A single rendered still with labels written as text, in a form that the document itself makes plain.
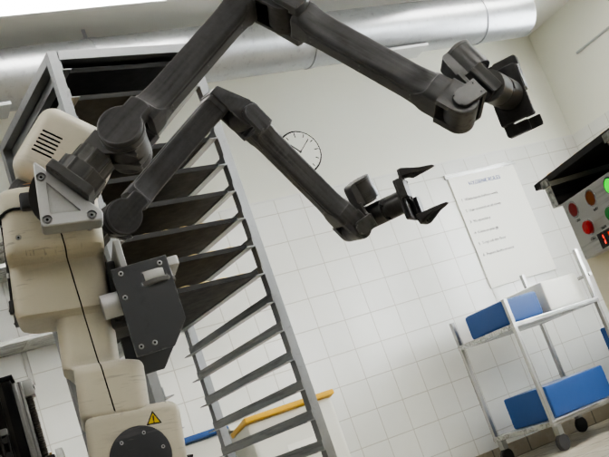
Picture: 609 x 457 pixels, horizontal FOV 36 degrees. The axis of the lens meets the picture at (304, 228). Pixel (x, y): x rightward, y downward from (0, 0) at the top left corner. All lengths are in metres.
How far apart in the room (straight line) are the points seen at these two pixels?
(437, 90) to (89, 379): 0.77
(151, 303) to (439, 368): 4.84
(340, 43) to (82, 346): 0.70
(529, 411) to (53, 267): 4.65
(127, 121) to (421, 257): 5.08
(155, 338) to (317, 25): 0.62
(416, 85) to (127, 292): 0.61
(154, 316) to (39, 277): 0.22
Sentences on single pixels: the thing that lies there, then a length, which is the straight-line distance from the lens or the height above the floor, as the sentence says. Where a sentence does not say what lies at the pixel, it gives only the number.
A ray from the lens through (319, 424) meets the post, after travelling 2.76.
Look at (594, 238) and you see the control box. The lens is 2.16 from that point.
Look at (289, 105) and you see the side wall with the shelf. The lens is 6.58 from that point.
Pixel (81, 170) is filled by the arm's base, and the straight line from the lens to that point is 1.59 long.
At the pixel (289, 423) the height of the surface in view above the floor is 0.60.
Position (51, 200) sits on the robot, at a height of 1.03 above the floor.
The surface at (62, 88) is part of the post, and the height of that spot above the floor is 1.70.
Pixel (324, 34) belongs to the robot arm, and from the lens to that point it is 1.71.
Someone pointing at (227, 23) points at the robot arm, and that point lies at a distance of 1.73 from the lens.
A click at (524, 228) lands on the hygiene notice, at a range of 7.12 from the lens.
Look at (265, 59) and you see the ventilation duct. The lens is 5.45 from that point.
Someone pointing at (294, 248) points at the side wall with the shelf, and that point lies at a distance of 6.16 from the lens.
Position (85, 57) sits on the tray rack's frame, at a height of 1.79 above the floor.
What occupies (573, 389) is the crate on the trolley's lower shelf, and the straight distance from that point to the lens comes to 6.10.
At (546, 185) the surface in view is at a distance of 2.25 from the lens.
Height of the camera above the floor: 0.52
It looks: 12 degrees up
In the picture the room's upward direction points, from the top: 20 degrees counter-clockwise
